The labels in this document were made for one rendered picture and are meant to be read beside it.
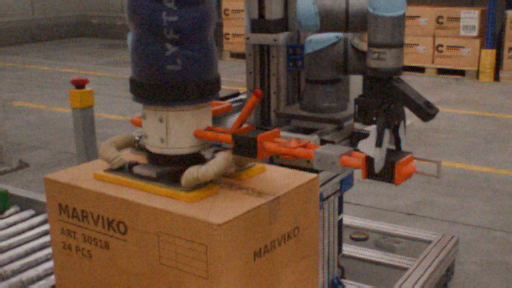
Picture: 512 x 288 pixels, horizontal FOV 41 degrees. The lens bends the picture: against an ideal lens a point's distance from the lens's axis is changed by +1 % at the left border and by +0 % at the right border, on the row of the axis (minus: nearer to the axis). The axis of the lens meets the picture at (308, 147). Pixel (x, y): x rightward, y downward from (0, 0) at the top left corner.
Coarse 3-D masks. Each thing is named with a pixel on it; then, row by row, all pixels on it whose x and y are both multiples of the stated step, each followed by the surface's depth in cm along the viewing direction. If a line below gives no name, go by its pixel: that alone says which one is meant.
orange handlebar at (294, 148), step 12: (216, 108) 189; (228, 108) 193; (132, 120) 177; (204, 132) 164; (264, 144) 154; (276, 144) 153; (288, 144) 151; (300, 144) 151; (312, 144) 152; (288, 156) 151; (300, 156) 149; (312, 156) 147; (360, 156) 145; (360, 168) 141; (408, 168) 136
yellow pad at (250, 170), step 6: (240, 168) 173; (246, 168) 175; (252, 168) 175; (258, 168) 175; (264, 168) 177; (222, 174) 173; (228, 174) 172; (234, 174) 171; (240, 174) 170; (246, 174) 171; (252, 174) 173; (258, 174) 176
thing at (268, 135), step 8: (240, 128) 159; (248, 128) 161; (256, 128) 163; (264, 128) 162; (272, 128) 161; (232, 136) 156; (240, 136) 155; (248, 136) 153; (256, 136) 157; (264, 136) 154; (272, 136) 157; (232, 144) 158; (240, 144) 156; (248, 144) 155; (256, 144) 153; (232, 152) 157; (240, 152) 156; (248, 152) 154; (256, 152) 154; (264, 152) 155; (272, 152) 158
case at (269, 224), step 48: (48, 192) 175; (96, 192) 164; (144, 192) 162; (240, 192) 162; (288, 192) 164; (96, 240) 169; (144, 240) 159; (192, 240) 149; (240, 240) 150; (288, 240) 168
